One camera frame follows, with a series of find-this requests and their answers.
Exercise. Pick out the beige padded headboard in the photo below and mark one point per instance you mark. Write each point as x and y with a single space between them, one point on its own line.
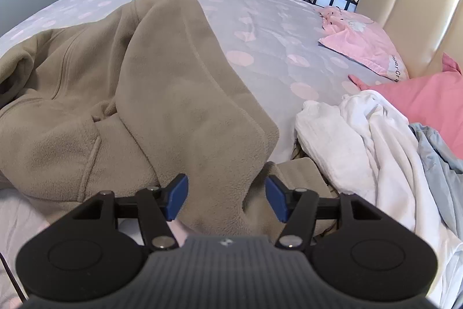
416 5

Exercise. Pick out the bed with pink-dotted sheet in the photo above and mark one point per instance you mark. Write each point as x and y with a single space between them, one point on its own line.
271 52

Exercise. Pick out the light pink printed pillow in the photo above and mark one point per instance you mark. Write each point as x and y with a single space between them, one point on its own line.
361 41

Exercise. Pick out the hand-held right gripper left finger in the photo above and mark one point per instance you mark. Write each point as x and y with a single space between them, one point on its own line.
177 195

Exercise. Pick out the beige fleece hoodie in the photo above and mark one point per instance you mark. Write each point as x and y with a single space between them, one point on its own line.
144 95

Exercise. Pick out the white garment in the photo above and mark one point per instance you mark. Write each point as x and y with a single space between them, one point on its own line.
379 149

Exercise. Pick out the plain coral pink pillow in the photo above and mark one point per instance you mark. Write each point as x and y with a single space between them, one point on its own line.
427 99

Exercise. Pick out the light blue garment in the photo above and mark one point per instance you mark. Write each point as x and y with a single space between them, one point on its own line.
445 157

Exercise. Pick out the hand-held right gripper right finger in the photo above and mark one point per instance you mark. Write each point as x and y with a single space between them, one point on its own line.
275 195

